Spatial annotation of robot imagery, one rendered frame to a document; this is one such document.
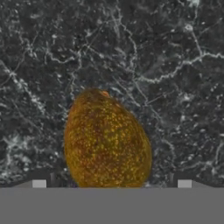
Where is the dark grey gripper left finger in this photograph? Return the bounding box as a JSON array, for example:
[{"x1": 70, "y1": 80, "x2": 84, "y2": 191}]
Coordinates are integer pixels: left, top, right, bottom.
[{"x1": 6, "y1": 168, "x2": 68, "y2": 189}]

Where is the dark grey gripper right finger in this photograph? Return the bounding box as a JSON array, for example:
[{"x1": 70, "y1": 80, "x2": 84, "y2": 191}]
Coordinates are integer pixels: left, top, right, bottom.
[{"x1": 159, "y1": 169, "x2": 219, "y2": 189}]

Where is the brown-green speckled avocado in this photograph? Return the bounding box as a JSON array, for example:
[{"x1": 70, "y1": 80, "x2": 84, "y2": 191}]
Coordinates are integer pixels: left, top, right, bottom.
[{"x1": 63, "y1": 87, "x2": 153, "y2": 189}]

